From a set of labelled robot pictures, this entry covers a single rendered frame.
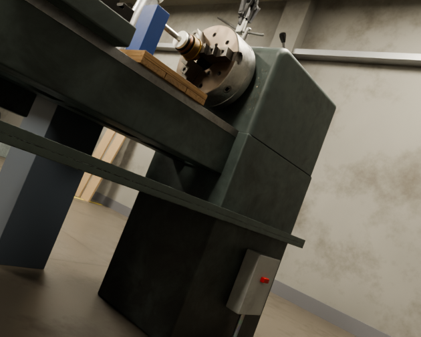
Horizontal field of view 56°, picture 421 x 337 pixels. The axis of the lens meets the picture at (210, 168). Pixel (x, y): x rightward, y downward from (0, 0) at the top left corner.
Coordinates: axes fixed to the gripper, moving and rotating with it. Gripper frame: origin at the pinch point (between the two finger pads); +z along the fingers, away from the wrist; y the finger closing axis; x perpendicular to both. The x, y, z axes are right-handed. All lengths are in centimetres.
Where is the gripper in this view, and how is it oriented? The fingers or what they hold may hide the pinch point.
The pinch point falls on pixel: (241, 26)
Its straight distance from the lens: 197.5
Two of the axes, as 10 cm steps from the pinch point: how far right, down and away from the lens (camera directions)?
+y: -6.0, -3.0, -7.4
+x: 7.1, 2.2, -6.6
